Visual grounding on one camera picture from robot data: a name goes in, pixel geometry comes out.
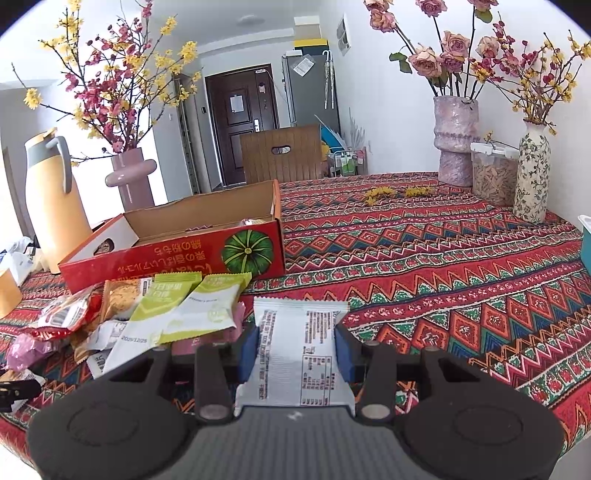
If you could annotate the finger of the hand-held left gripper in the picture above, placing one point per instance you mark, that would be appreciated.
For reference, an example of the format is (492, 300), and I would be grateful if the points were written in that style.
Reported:
(21, 391)

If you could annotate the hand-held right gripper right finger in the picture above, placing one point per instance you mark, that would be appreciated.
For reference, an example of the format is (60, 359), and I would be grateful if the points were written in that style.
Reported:
(345, 353)

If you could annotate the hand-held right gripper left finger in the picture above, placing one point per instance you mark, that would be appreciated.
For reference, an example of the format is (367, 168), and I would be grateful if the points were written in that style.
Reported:
(248, 353)

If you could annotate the red cardboard box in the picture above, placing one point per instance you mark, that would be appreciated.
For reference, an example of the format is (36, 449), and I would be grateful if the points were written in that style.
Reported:
(184, 258)

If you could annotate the green white snack packet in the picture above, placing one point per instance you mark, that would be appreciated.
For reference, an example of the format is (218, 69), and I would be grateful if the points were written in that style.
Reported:
(207, 304)
(157, 304)

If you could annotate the orange cookie packet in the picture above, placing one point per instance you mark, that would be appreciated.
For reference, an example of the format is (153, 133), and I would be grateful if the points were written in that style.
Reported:
(122, 297)
(81, 348)

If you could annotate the red white snack packet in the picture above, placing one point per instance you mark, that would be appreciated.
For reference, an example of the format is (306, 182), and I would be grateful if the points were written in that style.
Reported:
(64, 314)

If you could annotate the yellow mug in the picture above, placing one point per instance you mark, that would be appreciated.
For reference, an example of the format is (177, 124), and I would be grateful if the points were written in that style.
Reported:
(8, 293)

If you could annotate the patterned red tablecloth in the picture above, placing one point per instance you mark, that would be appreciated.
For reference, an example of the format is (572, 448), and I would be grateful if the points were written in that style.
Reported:
(438, 277)

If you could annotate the white plastic bag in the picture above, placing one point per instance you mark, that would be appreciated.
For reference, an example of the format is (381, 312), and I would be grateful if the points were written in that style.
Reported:
(18, 261)

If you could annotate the fallen yellow flower cluster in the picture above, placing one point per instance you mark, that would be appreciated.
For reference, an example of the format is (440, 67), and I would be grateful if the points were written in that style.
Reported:
(381, 193)
(418, 190)

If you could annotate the yellow thermos jug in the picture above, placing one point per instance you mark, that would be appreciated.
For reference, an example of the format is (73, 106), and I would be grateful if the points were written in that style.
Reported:
(55, 207)

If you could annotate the blue plastic object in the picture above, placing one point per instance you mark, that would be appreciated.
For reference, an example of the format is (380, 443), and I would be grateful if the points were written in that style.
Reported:
(330, 137)

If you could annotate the dark brown door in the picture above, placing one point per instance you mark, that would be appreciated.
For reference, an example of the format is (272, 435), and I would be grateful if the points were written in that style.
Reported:
(231, 134)

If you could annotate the white pampas grass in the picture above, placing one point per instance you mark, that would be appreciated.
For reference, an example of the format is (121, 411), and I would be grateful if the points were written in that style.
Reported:
(354, 131)

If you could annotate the clear container with seeds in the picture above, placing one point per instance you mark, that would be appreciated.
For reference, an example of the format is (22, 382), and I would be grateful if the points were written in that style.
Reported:
(494, 182)

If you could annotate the pink textured vase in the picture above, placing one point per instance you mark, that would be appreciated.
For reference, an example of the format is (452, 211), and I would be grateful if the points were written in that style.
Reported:
(455, 138)

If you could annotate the white paper notice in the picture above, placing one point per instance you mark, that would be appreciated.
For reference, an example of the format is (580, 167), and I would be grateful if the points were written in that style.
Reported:
(237, 103)

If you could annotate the grey refrigerator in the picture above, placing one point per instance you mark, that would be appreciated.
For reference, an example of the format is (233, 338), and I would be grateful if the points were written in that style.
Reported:
(307, 101)

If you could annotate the floral white vase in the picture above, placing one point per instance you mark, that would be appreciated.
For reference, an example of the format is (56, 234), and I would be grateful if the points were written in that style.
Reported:
(531, 175)

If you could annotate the teal box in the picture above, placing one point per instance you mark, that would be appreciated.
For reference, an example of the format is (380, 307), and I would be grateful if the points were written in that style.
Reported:
(586, 249)

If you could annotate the hanging white umbrella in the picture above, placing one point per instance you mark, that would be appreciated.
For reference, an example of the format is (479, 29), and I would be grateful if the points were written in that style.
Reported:
(328, 78)

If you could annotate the red yellow blossom branches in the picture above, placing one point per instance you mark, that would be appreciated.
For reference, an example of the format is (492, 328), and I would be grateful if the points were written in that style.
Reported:
(117, 90)
(535, 110)

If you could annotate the dried rose bouquet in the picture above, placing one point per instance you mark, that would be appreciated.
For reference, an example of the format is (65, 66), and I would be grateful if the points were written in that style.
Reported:
(427, 62)

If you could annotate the yellow black box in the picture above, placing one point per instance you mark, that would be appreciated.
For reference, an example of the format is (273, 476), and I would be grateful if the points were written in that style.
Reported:
(309, 43)

